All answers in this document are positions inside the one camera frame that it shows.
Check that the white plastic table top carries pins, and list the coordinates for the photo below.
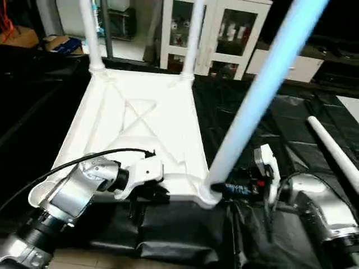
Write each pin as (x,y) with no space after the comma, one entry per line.
(134,117)

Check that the white plastic table leg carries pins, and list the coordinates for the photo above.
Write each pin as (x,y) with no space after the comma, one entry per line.
(91,33)
(263,84)
(334,148)
(190,36)

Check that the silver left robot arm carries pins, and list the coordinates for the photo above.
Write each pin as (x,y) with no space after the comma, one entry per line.
(61,202)

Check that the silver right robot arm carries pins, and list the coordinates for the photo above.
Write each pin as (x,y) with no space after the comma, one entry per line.
(325,207)

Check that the black work mat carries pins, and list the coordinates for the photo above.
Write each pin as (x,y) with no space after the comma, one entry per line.
(179,235)

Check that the white flat board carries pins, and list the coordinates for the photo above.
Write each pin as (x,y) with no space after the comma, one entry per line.
(350,106)

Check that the white drawer unit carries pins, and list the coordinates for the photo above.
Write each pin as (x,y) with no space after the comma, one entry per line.
(297,66)

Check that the dark low media cabinet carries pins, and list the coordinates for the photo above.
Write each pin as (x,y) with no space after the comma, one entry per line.
(342,67)

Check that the white glass door cabinet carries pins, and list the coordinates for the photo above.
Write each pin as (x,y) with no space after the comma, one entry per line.
(224,33)

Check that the grey vertical metal pole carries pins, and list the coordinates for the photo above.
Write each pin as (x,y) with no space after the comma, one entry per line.
(106,28)

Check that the brown cardboard box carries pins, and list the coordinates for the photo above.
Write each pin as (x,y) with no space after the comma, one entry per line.
(64,45)

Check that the light blue plastic object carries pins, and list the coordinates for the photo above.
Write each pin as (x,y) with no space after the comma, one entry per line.
(96,11)

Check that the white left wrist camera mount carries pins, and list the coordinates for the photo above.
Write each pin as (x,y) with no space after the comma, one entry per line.
(140,175)

